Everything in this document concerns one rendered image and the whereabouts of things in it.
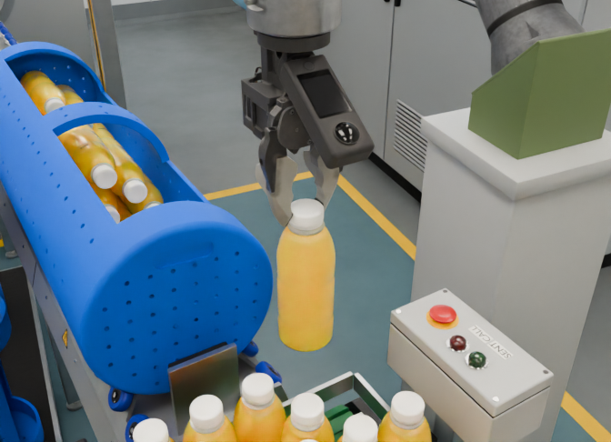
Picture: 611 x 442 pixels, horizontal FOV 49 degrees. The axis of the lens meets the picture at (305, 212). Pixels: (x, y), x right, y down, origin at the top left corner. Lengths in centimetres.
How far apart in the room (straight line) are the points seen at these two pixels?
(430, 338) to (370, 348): 158
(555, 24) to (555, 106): 15
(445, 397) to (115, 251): 46
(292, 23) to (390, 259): 235
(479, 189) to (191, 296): 69
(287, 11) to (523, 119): 79
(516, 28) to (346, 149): 81
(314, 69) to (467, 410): 47
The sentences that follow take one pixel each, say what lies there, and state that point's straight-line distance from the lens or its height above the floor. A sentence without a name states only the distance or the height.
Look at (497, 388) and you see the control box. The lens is 87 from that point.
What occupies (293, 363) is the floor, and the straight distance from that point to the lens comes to 243.
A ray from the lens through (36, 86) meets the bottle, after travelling 156.
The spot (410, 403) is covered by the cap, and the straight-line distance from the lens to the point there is 85.
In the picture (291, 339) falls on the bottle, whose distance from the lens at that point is 82.
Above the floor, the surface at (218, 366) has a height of 103.
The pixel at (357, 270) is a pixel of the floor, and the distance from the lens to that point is 284.
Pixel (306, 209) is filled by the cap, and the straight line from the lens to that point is 74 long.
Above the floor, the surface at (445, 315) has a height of 111.
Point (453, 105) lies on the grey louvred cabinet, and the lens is 289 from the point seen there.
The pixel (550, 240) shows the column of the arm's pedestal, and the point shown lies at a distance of 147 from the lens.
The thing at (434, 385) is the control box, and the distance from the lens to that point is 93.
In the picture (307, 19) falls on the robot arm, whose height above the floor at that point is 153.
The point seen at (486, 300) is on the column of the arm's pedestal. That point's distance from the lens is 149.
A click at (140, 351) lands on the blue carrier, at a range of 97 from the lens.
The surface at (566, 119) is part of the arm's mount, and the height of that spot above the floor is 116.
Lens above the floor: 171
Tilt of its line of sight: 32 degrees down
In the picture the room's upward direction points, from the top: straight up
